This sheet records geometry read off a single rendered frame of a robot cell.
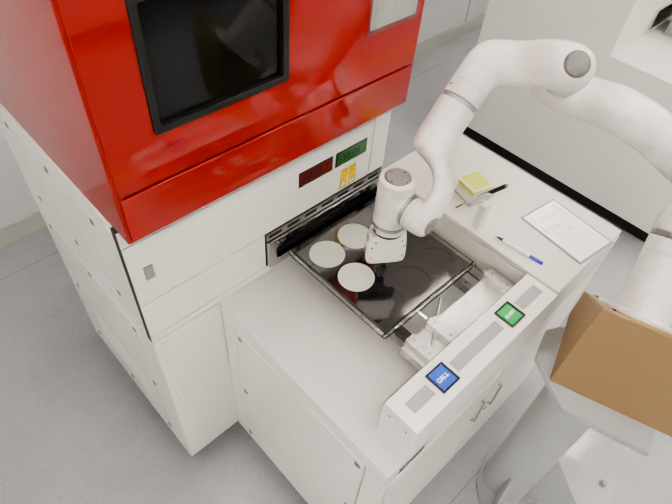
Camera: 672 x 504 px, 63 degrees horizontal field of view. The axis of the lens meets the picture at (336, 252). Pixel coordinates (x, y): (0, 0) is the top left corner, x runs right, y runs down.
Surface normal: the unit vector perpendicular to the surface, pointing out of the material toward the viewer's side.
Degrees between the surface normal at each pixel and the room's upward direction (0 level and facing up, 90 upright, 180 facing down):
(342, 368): 0
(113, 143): 90
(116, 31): 90
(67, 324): 0
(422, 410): 0
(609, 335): 90
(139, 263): 90
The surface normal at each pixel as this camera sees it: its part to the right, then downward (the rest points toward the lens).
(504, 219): 0.07, -0.67
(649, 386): -0.48, 0.63
